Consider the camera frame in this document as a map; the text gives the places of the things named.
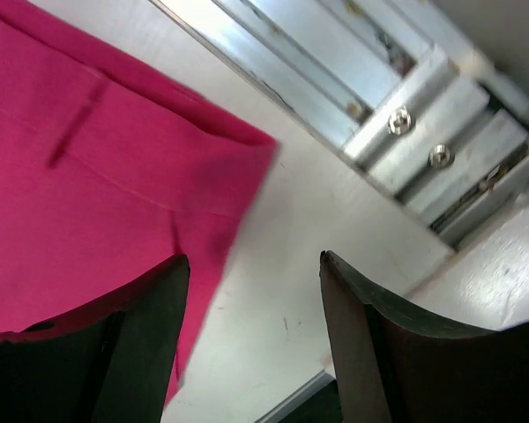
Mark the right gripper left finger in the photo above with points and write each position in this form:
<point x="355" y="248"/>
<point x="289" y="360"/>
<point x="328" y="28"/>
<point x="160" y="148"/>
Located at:
<point x="109" y="360"/>

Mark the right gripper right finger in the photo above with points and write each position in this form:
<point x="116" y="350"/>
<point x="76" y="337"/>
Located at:
<point x="397" y="362"/>

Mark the pink trousers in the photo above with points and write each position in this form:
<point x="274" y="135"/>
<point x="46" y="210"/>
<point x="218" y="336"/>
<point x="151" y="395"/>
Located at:
<point x="107" y="167"/>

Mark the aluminium frame rail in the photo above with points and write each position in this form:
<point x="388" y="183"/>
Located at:
<point x="394" y="88"/>

